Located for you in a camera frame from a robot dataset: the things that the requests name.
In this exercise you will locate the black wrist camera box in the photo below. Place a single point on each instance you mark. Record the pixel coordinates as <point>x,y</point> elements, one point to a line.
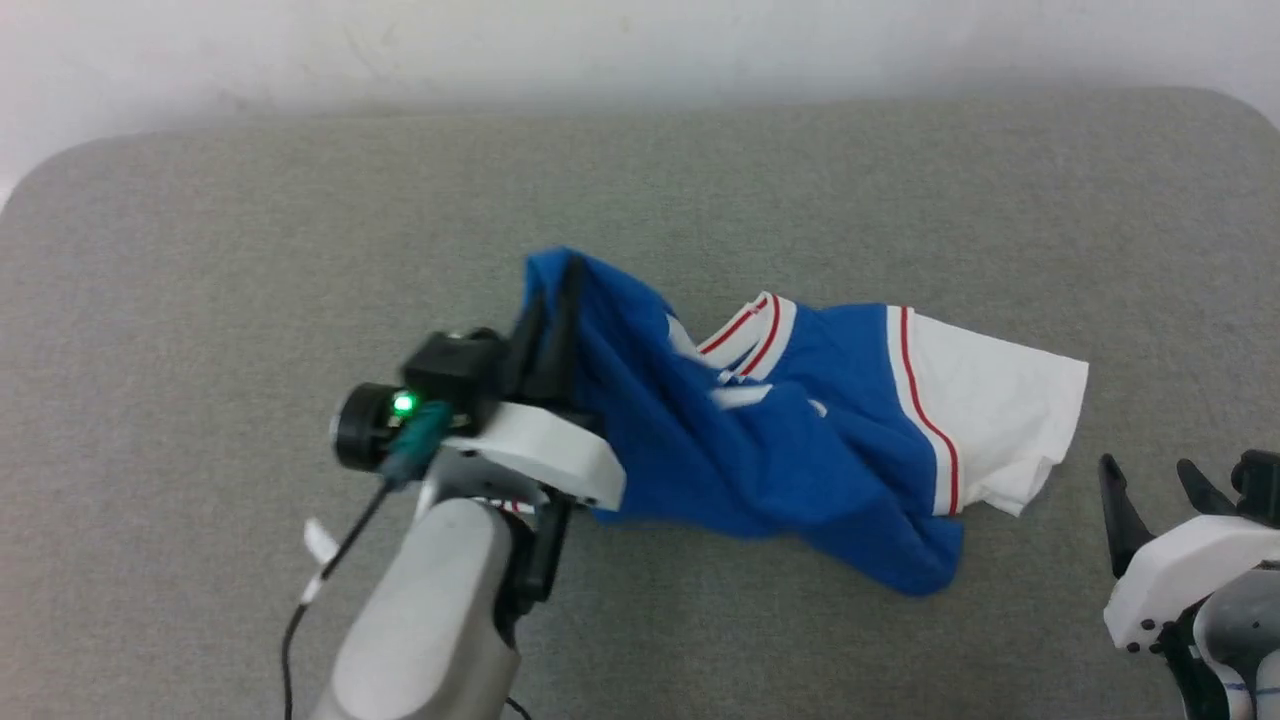
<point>1260,480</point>
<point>455,370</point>

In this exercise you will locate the black cylindrical left gripper motor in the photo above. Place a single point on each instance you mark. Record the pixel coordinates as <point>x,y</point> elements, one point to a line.
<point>360,430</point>

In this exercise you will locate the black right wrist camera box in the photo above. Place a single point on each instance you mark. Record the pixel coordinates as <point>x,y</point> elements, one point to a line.
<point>1260,480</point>

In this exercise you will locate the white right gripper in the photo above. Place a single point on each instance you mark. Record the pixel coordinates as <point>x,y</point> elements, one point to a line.
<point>1180,570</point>

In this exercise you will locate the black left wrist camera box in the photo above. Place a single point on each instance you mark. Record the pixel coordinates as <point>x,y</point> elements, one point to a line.
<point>455,370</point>

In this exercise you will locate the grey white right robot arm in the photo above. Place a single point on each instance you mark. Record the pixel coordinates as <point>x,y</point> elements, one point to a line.
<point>1240,625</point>

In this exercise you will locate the blue white basketball jersey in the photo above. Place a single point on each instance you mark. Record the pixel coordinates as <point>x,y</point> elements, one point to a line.
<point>780,450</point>

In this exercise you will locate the grey fabric sofa cushion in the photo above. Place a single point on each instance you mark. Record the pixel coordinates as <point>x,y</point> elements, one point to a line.
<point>300,250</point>

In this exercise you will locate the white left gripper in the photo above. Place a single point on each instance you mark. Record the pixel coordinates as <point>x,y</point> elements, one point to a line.
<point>550,450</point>

